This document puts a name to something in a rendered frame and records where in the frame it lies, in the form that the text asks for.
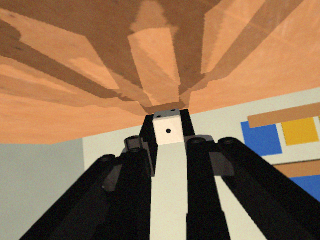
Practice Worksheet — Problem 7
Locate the white die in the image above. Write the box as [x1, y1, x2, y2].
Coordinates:
[152, 108, 184, 145]

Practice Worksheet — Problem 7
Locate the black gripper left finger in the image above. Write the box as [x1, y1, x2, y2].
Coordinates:
[19, 114, 158, 240]

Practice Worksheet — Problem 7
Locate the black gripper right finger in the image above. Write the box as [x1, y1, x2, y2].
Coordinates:
[180, 109, 320, 240]

